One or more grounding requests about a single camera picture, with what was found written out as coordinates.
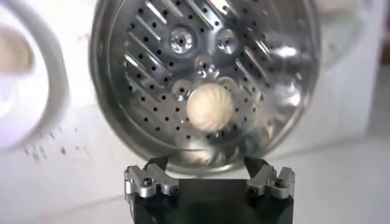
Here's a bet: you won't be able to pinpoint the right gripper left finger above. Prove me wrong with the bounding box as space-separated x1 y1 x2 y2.
124 155 180 199

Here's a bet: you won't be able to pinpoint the white electric cooker pot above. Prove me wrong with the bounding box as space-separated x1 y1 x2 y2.
166 169 249 181

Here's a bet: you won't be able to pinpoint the scattered dark crumbs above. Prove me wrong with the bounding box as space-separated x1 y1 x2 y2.
23 126 92 162

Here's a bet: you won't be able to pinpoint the white round plate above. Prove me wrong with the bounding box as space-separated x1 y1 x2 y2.
0 0 70 153

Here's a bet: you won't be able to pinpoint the white steamed baozi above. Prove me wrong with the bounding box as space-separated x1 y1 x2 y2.
186 82 235 132
0 26 34 75

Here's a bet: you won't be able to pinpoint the perforated steel steamer basket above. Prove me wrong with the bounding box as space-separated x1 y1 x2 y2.
88 0 321 177

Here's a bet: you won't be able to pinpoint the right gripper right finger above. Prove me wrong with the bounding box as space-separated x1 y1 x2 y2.
243 155 296 200

